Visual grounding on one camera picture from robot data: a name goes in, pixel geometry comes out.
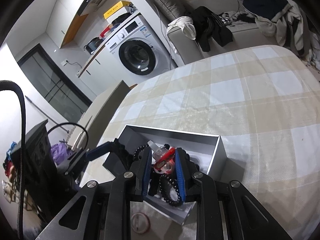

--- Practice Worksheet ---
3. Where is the beige cardboard box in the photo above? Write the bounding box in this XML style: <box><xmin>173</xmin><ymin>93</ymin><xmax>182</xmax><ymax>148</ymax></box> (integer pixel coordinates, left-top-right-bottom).
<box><xmin>67</xmin><ymin>81</ymin><xmax>131</xmax><ymax>150</ymax></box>

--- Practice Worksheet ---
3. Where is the checkered beige tablecloth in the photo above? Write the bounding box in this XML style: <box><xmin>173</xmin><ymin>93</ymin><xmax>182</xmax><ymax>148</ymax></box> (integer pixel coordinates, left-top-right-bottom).
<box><xmin>100</xmin><ymin>46</ymin><xmax>319</xmax><ymax>239</ymax></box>

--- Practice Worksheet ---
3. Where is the dark glass door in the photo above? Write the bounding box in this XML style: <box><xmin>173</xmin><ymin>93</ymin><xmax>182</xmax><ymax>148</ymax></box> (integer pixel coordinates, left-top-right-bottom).
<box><xmin>17</xmin><ymin>44</ymin><xmax>92</xmax><ymax>122</ymax></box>

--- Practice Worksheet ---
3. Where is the purple bag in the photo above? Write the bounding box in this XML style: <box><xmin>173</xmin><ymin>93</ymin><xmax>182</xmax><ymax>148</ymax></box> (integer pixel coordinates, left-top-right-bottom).
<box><xmin>50</xmin><ymin>142</ymin><xmax>74</xmax><ymax>166</ymax></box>

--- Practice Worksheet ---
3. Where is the yellow cardboard box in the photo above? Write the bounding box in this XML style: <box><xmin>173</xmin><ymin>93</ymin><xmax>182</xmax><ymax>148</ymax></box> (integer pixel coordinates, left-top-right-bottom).
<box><xmin>104</xmin><ymin>1</ymin><xmax>131</xmax><ymax>19</ymax></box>

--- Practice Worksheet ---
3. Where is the grey striped cushion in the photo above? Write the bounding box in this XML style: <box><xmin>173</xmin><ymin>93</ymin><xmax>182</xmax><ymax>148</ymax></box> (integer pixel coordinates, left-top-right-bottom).
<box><xmin>153</xmin><ymin>0</ymin><xmax>186</xmax><ymax>22</ymax></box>

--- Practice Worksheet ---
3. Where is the red clear hair clip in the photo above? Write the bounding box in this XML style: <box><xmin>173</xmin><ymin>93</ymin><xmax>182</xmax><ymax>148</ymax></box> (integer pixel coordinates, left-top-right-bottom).
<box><xmin>148</xmin><ymin>140</ymin><xmax>176</xmax><ymax>175</ymax></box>

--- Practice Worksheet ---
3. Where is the black jacket on sofa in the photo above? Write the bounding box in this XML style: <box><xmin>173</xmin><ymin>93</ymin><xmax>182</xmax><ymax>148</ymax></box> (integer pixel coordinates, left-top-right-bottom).
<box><xmin>191</xmin><ymin>6</ymin><xmax>233</xmax><ymax>52</ymax></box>

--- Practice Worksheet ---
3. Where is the black bow hair tie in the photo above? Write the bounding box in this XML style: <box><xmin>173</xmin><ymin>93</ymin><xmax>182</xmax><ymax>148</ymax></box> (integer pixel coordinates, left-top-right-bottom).
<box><xmin>109</xmin><ymin>138</ymin><xmax>133</xmax><ymax>170</ymax></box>

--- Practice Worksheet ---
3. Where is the black cooking pot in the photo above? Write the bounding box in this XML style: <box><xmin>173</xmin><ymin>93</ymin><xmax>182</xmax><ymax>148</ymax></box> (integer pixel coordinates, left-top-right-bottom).
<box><xmin>84</xmin><ymin>37</ymin><xmax>104</xmax><ymax>55</ymax></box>

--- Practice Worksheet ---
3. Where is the grey sofa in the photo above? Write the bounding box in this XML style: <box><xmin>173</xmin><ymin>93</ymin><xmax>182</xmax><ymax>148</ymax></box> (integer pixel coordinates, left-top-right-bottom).
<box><xmin>166</xmin><ymin>10</ymin><xmax>311</xmax><ymax>66</ymax></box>

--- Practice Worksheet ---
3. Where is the white washing machine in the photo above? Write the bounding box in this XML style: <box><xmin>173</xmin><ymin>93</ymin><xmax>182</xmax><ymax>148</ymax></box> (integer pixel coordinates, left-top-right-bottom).
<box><xmin>106</xmin><ymin>15</ymin><xmax>177</xmax><ymax>86</ymax></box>

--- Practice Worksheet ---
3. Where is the grey open box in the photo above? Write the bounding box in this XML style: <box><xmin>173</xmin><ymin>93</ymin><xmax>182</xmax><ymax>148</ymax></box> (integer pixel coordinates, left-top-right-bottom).
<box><xmin>103</xmin><ymin>125</ymin><xmax>227</xmax><ymax>225</ymax></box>

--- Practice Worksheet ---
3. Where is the dark clothes pile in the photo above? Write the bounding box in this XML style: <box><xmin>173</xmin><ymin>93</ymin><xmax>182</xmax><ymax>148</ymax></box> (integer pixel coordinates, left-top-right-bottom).
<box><xmin>242</xmin><ymin>0</ymin><xmax>311</xmax><ymax>57</ymax></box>

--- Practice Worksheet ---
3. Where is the black spiral hair tie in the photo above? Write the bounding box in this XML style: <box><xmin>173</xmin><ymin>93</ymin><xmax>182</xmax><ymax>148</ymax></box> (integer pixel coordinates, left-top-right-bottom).
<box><xmin>132</xmin><ymin>145</ymin><xmax>183</xmax><ymax>208</ymax></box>

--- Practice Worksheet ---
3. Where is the white garment on armrest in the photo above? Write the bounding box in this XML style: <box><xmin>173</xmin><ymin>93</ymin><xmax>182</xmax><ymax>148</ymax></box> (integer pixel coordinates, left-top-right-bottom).
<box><xmin>167</xmin><ymin>16</ymin><xmax>196</xmax><ymax>40</ymax></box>

